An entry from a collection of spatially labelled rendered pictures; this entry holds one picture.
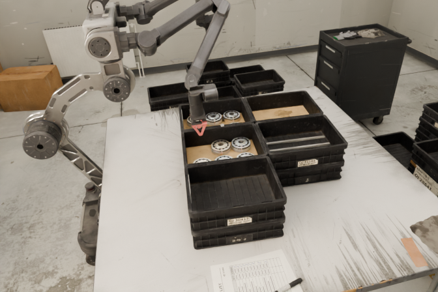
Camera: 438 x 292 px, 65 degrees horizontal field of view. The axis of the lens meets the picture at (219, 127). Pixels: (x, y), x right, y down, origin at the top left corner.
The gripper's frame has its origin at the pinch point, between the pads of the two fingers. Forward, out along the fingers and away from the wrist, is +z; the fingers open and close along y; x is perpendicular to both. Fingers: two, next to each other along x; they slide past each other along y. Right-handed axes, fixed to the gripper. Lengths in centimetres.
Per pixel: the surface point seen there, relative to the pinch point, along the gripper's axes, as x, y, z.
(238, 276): -5, -52, 36
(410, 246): -78, -53, 39
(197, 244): 9, -37, 33
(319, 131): -68, 18, 26
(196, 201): 6.7, -21.5, 23.1
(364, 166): -86, -2, 39
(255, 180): -22.1, -13.2, 24.3
